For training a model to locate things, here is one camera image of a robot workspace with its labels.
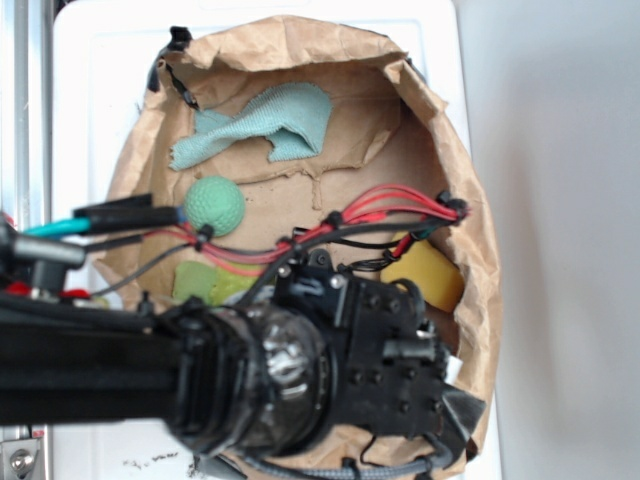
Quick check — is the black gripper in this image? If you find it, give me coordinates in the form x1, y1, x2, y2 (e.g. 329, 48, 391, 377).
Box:
272, 247, 454, 441

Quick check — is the green plush animal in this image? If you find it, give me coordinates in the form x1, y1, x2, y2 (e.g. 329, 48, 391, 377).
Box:
171, 261, 262, 306

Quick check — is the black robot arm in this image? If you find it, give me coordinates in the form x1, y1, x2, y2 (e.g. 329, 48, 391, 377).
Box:
1, 245, 465, 458

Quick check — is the yellow sponge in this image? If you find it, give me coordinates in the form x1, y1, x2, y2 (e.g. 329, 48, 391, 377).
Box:
380, 240, 465, 313

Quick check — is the green dimpled ball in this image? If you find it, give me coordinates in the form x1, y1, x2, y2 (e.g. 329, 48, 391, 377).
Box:
183, 176, 246, 237

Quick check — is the brown paper bag tray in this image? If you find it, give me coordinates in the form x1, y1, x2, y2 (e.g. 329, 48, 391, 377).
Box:
92, 14, 503, 475

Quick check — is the light blue cloth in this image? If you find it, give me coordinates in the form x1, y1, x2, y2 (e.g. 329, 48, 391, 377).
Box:
169, 82, 333, 171

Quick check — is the red and black wire bundle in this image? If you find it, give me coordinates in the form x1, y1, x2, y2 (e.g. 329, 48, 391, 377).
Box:
74, 183, 472, 301

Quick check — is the aluminium frame rail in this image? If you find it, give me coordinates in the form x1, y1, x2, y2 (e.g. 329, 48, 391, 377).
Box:
0, 0, 54, 480

